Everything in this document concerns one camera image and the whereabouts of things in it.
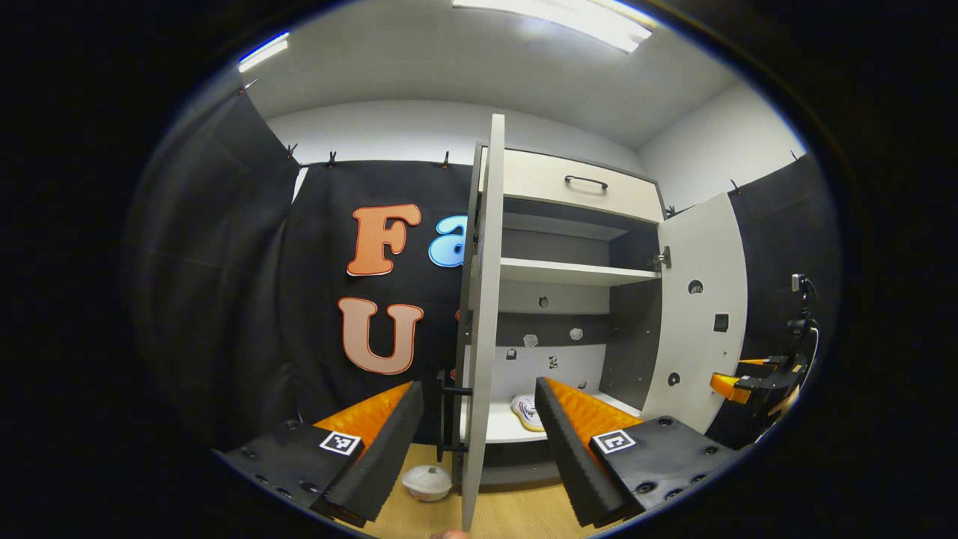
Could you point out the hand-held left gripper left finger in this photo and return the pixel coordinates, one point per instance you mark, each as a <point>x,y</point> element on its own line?
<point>389,457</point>

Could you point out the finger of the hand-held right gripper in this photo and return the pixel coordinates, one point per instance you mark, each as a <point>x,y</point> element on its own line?
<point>730,387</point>
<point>763,362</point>

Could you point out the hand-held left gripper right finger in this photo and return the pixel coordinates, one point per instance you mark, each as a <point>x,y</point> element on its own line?
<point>569,464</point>

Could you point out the white shoe cabinet door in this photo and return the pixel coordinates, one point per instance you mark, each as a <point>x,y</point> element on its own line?
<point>696,352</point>
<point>486,299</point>

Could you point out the white striped shoe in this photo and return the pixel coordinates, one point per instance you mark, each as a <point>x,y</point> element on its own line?
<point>528,412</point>

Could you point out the grey white shoe cabinet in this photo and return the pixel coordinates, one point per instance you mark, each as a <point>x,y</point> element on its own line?
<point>569,271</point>

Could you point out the white cabinet drawer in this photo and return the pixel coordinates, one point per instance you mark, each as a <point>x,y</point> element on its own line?
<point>539,180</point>

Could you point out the white lidded bowl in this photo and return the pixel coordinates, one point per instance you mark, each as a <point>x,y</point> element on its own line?
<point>426,483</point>

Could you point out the small ceiling light panel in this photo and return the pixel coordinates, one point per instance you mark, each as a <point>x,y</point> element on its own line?
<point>263,52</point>

